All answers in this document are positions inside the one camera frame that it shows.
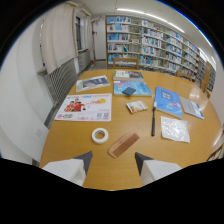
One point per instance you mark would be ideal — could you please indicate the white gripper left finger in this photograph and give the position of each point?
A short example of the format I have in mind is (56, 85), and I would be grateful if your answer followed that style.
(68, 168)

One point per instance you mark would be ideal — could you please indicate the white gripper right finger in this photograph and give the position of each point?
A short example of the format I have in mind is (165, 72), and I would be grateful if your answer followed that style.
(155, 168)

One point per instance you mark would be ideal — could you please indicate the face mask in clear packet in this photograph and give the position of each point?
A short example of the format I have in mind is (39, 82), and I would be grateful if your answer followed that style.
(175, 129)

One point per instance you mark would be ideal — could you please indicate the wooden comb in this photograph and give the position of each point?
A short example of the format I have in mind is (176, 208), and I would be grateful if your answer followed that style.
(123, 144)

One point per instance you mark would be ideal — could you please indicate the white tape roll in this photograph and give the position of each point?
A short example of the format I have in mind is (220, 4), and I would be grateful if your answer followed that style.
(100, 135)

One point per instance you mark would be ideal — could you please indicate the black pen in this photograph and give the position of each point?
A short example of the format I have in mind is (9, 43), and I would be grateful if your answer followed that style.
(153, 120)

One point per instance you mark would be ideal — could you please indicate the red and white poster sheet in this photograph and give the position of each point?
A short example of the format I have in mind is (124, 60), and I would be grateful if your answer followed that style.
(85, 107)

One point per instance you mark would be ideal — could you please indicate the wooden chair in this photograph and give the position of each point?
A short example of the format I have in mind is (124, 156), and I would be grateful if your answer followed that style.
(125, 63)
(184, 76)
(216, 153)

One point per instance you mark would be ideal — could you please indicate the small snack packet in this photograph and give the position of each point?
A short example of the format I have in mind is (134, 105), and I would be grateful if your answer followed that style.
(136, 106)

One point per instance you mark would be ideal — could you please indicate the grey and blue booklet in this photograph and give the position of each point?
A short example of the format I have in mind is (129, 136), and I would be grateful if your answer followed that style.
(191, 108)

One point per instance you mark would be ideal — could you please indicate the dark blue small box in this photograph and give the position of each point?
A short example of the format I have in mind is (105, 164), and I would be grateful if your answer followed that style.
(129, 91)

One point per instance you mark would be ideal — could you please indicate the light blue illustrated book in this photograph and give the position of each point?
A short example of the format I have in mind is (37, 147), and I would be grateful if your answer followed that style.
(138, 88)

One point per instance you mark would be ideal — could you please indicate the radiator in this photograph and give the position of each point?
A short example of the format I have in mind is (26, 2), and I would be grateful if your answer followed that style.
(61, 80)

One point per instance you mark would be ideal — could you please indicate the grey cover magazine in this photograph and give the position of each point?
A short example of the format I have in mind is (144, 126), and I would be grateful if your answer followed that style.
(92, 83)

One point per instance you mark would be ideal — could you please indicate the dark green cover book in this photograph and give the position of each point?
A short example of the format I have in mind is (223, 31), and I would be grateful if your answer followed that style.
(128, 75)

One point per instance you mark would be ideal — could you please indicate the library bookshelf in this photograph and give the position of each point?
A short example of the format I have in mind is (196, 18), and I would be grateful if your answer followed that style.
(156, 46)

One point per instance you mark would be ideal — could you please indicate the white curtain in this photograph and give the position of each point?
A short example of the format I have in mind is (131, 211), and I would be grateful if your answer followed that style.
(60, 36)

